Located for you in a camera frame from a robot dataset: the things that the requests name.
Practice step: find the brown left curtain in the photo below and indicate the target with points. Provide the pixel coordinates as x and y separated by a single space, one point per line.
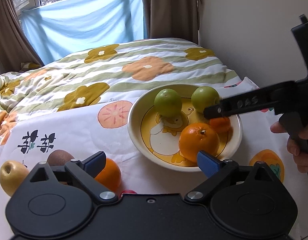
15 49

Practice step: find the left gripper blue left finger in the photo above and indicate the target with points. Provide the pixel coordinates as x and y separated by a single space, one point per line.
83 175

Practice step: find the person's right hand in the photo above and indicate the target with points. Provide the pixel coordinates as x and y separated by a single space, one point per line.
300 158

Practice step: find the large orange back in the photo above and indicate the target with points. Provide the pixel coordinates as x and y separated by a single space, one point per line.
198 137

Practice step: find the red cherry tomato left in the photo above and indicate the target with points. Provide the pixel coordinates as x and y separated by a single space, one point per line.
128 192

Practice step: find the white persimmon print cloth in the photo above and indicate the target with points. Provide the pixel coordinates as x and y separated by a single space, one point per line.
79 133

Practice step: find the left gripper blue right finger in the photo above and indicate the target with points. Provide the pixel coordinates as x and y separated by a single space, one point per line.
220 174

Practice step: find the light blue window cloth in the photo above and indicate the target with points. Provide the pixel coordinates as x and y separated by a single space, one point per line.
68 26

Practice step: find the green fruit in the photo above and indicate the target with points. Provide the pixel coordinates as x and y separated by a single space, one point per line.
204 97
168 103

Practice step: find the brown right curtain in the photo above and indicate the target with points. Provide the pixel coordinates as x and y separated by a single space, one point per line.
172 18

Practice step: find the yellow apple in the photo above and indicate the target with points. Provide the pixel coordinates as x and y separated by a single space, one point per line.
12 174

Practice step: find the large orange front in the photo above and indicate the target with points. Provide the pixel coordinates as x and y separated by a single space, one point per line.
110 176

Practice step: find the brown curtain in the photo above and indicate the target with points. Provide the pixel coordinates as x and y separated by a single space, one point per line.
172 18
15 49

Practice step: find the brown kiwi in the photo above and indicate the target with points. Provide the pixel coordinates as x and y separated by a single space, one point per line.
59 158

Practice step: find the small mandarin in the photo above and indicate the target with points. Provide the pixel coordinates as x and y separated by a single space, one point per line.
220 125

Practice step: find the yellow cartoon bowl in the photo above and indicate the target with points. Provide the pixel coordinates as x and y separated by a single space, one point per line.
157 137

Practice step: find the large orange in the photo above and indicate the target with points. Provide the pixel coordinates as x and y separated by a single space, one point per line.
198 137
110 176

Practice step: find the floral striped quilt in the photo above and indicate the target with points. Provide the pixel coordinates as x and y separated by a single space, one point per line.
104 74

